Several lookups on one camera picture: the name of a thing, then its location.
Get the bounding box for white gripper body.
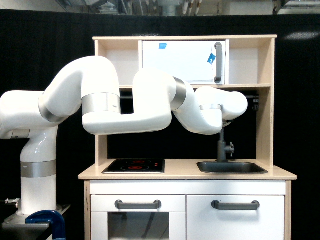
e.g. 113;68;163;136
222;119;234;127

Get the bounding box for grey toy faucet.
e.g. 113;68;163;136
216;127;235;163

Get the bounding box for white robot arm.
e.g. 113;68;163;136
0;56;248;215

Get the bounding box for grey sink basin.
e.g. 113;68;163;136
197;161;268;174

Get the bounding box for blue tape piece right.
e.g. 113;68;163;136
207;53;216;65

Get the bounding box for blue tape piece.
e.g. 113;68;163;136
207;53;216;65
158;42;167;50

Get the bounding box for white microwave door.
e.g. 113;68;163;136
142;40;227;85

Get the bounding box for white cabinet door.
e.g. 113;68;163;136
186;195;285;240

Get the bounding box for blue tape piece top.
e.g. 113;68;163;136
158;42;167;50

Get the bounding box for white oven door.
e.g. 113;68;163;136
91;195;187;240

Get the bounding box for black toy stovetop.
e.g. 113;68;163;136
101;158;165;174

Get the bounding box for blue C-clamp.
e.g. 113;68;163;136
25;210;67;240

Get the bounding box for wooden play kitchen frame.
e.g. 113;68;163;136
79;35;297;240

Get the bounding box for black rail hooks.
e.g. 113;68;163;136
252;95;260;112

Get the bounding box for grey microwave door handle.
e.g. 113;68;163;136
214;42;223;84

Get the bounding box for grey cabinet door handle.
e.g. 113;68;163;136
211;200;260;211

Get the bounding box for grey oven door handle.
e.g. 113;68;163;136
114;200;162;210

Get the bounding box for silver cable connector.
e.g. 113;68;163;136
4;198;21;208

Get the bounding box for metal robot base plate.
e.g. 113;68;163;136
2;204;71;228

